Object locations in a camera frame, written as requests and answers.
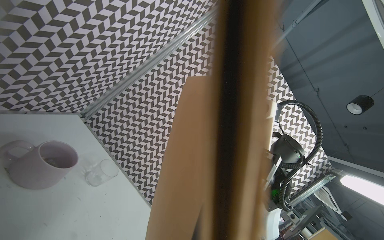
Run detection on black corrugated cable hose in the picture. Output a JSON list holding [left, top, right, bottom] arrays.
[[275, 100, 324, 212]]

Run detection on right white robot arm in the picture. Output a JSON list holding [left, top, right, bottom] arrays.
[[262, 132, 306, 240]]

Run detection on pale pink ceramic mug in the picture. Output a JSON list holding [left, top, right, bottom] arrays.
[[1, 141, 79, 190]]

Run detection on brown kraft file bag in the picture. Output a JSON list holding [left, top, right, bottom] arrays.
[[146, 1, 276, 240]]

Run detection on clear drinking glass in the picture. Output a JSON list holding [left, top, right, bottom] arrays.
[[85, 159, 119, 187]]

